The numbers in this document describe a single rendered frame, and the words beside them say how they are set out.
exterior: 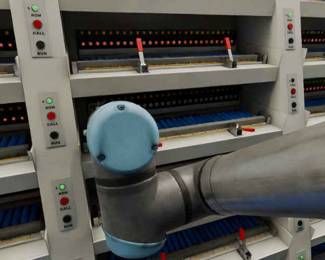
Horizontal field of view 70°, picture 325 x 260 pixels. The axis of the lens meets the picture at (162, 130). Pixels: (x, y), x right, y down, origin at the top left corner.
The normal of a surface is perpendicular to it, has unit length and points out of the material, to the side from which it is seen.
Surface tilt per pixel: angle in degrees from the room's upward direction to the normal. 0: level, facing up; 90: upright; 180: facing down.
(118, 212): 92
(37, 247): 21
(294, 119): 90
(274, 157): 62
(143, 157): 86
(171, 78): 111
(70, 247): 90
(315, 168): 80
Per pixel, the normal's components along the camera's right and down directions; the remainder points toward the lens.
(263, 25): -0.94, 0.13
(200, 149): 0.33, 0.41
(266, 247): 0.02, -0.90
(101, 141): 0.31, 0.00
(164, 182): 0.11, -0.77
